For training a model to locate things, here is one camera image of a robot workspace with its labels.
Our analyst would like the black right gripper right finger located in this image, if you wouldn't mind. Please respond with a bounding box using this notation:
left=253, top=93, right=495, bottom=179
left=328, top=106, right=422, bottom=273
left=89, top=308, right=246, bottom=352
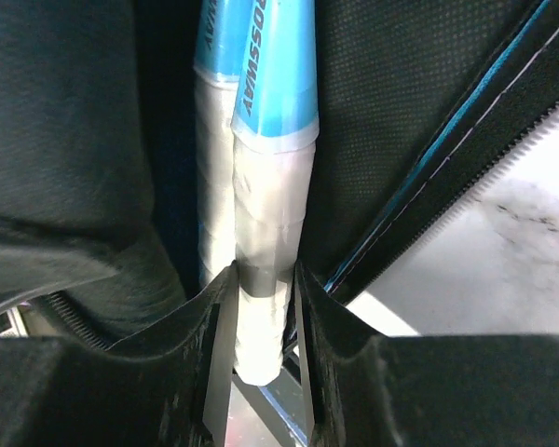
left=293, top=265, right=559, bottom=446

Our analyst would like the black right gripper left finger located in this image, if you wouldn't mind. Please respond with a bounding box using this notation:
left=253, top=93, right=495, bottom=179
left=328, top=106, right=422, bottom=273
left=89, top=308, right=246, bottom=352
left=0, top=265, right=238, bottom=446

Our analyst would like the blue Sport racket bag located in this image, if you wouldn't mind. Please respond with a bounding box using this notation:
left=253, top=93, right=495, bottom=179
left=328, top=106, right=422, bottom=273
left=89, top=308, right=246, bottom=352
left=0, top=1, right=559, bottom=340

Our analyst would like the light blue badminton racket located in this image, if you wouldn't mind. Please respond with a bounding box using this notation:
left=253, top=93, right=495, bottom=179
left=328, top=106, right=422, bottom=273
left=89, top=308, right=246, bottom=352
left=194, top=0, right=252, bottom=286
left=232, top=1, right=320, bottom=386

